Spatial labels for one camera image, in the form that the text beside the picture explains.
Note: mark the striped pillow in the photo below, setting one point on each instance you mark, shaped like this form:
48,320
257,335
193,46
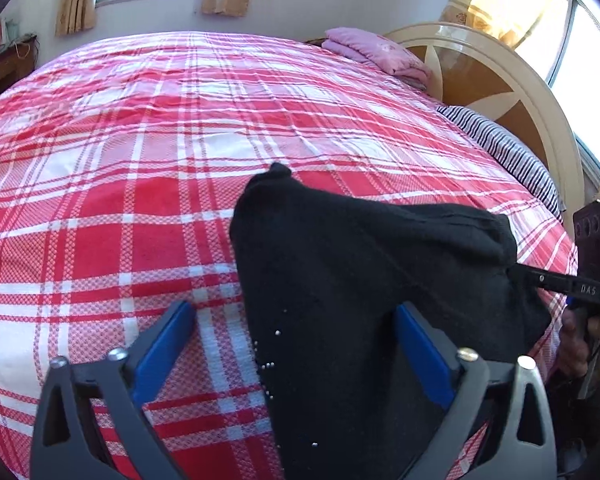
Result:
505,155

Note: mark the person's right hand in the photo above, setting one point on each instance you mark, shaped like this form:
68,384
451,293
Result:
575,345

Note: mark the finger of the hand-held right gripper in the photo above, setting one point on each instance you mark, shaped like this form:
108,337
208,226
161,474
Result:
542,278

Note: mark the sunlit side window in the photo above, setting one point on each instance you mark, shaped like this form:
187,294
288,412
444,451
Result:
587,70

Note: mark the black pants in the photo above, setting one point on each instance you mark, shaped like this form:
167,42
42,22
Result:
340,285

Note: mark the yellow sheer curtain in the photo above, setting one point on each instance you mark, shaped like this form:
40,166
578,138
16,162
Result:
510,0

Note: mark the red plaid bed sheet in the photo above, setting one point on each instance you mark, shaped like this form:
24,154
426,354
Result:
130,160

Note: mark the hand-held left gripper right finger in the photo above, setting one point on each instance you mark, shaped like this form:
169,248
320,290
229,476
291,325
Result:
425,355

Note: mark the cream wooden headboard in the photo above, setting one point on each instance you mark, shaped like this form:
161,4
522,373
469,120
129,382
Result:
485,75

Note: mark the pink folded blanket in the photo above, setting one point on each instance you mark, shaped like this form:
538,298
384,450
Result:
375,52

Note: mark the brown wooden dresser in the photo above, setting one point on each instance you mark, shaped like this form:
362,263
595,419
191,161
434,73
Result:
5,72

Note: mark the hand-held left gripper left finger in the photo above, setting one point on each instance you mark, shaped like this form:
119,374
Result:
162,347

